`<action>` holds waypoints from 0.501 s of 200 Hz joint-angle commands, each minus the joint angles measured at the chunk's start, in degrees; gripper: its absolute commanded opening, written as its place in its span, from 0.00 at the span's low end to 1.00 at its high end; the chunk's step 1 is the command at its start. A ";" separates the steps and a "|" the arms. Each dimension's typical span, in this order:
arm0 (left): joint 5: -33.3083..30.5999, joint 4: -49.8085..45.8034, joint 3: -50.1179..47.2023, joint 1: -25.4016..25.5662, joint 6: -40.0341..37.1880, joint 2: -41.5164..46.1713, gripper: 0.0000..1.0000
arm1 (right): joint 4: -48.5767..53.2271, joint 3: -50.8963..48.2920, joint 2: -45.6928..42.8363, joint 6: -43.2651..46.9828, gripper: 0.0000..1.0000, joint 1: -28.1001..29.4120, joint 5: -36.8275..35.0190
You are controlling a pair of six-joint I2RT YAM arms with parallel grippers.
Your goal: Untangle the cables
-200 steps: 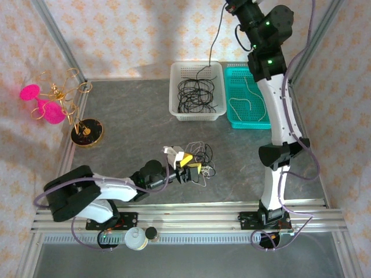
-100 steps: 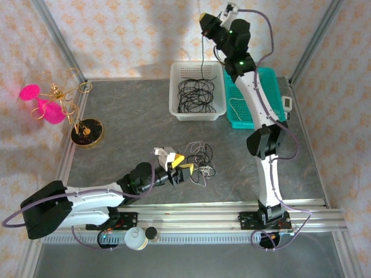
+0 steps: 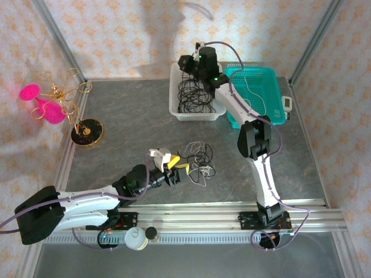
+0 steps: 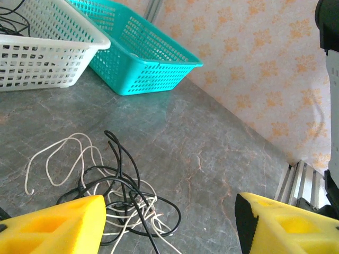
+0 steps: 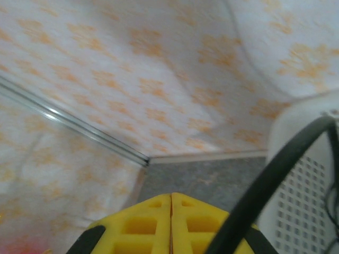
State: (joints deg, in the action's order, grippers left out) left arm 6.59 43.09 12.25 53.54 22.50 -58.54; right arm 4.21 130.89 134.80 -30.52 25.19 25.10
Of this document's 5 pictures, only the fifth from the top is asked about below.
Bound coiled black cables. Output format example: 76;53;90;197
322;126;339;254

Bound white plastic basket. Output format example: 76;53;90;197
258;89;339;254

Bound thin black cable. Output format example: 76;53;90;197
208;115;339;254

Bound aluminium frame post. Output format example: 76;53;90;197
0;75;150;168

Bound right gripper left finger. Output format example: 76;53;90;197
68;192;172;254

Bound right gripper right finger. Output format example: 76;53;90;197
171;192;278;254

